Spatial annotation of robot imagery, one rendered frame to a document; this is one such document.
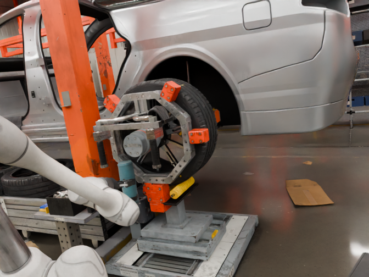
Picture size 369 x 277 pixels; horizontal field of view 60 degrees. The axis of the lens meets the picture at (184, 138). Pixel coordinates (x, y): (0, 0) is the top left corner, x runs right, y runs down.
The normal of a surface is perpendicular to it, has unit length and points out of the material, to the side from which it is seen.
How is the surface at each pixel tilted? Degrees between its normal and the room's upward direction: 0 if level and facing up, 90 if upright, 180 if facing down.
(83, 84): 90
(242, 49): 90
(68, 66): 90
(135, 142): 90
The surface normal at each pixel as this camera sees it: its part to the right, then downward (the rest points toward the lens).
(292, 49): -0.40, 0.24
